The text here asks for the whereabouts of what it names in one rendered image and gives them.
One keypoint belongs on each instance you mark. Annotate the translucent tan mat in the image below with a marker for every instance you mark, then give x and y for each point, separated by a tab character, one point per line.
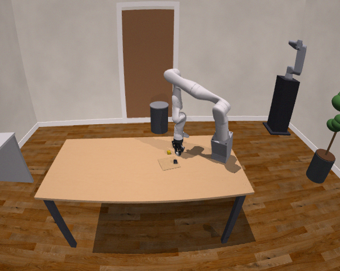
168	163

